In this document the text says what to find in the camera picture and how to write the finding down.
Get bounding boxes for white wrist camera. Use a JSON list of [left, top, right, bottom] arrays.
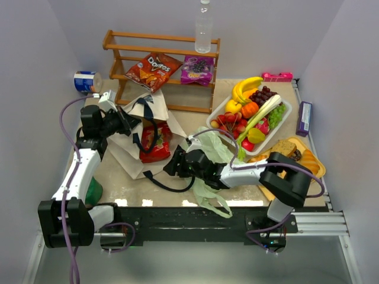
[[93, 89, 117, 112], [186, 135, 202, 153]]

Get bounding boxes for small orange pumpkin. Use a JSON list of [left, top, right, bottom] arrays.
[[240, 102, 259, 119]]

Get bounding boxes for red snack bag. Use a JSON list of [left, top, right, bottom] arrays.
[[139, 122, 172, 163]]

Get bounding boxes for purple cable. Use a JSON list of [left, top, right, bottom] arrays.
[[59, 94, 101, 284], [189, 128, 326, 255]]

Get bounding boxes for green cloth bundle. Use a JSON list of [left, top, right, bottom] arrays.
[[84, 177, 103, 206]]

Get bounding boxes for pink box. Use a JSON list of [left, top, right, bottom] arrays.
[[261, 72, 293, 82]]

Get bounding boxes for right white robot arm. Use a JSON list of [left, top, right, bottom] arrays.
[[163, 147, 313, 222]]

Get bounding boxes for Doritos chip bag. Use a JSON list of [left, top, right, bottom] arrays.
[[125, 53, 182, 93]]

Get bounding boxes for yellow apple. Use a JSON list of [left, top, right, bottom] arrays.
[[224, 99, 242, 114]]

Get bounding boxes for green celery stalk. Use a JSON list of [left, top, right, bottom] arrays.
[[236, 95, 282, 161]]

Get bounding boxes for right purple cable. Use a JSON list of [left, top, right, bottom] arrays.
[[189, 128, 326, 255]]

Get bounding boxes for white fruit tray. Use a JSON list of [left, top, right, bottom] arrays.
[[206, 95, 293, 156]]

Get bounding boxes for bundt cake ring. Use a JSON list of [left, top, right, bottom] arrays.
[[247, 153, 271, 163]]

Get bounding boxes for light green plastic bag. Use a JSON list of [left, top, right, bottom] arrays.
[[192, 127, 234, 218]]

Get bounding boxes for brown bread slice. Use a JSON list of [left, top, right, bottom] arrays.
[[271, 140, 297, 157]]

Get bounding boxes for wooden shelf rack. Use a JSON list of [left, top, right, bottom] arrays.
[[102, 30, 220, 114]]

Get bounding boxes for green grapes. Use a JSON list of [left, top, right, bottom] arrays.
[[268, 103, 287, 130]]

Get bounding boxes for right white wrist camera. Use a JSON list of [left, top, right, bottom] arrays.
[[186, 135, 202, 153]]

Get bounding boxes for beige canvas tote bag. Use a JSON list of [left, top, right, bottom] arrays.
[[108, 91, 195, 193]]

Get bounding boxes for clear plastic water bottle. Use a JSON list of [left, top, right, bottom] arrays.
[[195, 0, 213, 54]]

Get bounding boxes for golden croissant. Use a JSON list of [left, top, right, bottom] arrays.
[[299, 149, 320, 175]]

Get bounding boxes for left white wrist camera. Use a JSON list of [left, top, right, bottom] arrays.
[[93, 89, 117, 112]]

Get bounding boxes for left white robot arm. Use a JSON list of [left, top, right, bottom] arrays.
[[38, 105, 142, 248]]

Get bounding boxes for purple snack bag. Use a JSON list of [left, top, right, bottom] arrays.
[[180, 56, 214, 86]]

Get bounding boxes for red apple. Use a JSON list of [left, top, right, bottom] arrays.
[[241, 137, 255, 152]]

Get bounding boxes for red cherries pile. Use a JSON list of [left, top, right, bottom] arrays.
[[210, 112, 248, 139]]

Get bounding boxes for pink dragon fruit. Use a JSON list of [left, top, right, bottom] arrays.
[[255, 117, 270, 135]]

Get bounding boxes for dark red grapes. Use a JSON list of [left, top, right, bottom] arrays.
[[249, 86, 277, 107]]

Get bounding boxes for chocolate donut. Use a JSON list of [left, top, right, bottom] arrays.
[[290, 149, 302, 162]]

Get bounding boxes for blue white can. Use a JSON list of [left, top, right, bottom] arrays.
[[73, 71, 102, 93]]

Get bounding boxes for purple box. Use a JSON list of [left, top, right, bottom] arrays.
[[296, 101, 313, 137]]

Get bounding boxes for yellow star fruit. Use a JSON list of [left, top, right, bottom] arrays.
[[247, 127, 266, 144]]

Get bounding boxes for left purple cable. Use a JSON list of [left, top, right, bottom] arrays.
[[59, 94, 101, 284]]

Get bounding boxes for yellow banana bunch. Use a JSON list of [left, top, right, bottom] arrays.
[[232, 76, 263, 105]]

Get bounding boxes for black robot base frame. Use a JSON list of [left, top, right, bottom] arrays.
[[85, 202, 298, 255]]

